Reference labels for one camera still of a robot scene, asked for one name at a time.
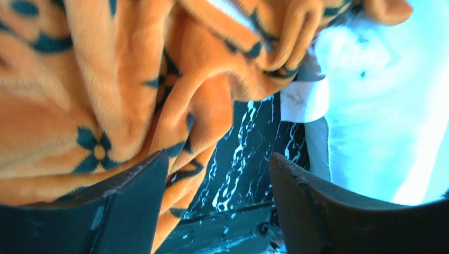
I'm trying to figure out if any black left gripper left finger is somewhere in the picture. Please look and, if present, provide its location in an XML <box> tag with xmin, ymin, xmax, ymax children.
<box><xmin>1</xmin><ymin>150</ymin><xmax>169</xmax><ymax>253</ymax></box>

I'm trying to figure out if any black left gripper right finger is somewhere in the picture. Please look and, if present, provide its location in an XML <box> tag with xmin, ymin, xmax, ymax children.
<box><xmin>270</xmin><ymin>153</ymin><xmax>448</xmax><ymax>253</ymax></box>

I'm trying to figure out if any white pillow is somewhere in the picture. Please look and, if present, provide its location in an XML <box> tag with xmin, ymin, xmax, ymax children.
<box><xmin>280</xmin><ymin>1</ymin><xmax>448</xmax><ymax>205</ymax></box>

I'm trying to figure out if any orange patterned pillowcase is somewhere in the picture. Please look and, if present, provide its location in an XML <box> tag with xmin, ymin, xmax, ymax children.
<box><xmin>1</xmin><ymin>1</ymin><xmax>412</xmax><ymax>253</ymax></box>

